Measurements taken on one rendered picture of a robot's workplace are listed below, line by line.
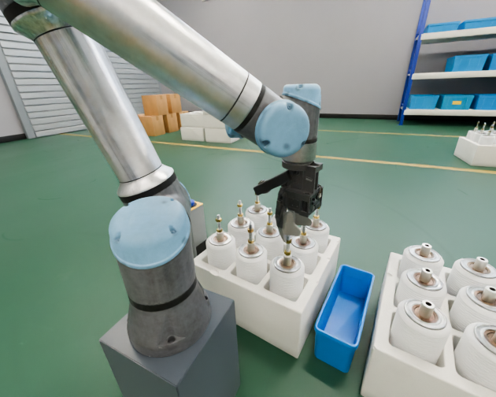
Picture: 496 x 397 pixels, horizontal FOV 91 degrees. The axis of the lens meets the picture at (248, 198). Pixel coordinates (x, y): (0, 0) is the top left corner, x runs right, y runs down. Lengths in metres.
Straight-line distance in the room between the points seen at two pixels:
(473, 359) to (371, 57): 5.43
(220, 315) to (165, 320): 0.12
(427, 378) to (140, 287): 0.58
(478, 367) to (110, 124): 0.79
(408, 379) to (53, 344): 0.96
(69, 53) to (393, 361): 0.80
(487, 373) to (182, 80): 0.71
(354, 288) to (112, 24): 0.95
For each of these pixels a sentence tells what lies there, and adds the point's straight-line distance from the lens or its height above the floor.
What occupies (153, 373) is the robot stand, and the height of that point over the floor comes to 0.30.
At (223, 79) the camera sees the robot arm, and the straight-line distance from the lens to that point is 0.33.
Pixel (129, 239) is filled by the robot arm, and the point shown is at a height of 0.52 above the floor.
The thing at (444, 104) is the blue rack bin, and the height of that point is 0.34.
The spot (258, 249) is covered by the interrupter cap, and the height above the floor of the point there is 0.25.
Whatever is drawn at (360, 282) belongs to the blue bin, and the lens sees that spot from 0.98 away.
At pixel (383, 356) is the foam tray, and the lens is 0.69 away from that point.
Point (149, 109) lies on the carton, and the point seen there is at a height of 0.39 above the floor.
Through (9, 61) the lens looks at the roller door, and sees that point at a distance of 5.51.
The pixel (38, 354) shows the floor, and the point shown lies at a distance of 1.05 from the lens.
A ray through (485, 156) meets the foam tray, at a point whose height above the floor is 0.09.
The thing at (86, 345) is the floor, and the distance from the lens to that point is 1.00.
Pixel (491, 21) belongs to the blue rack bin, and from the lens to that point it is 5.23.
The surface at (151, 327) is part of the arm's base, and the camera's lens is 0.47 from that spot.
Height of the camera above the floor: 0.70
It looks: 25 degrees down
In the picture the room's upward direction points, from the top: 2 degrees counter-clockwise
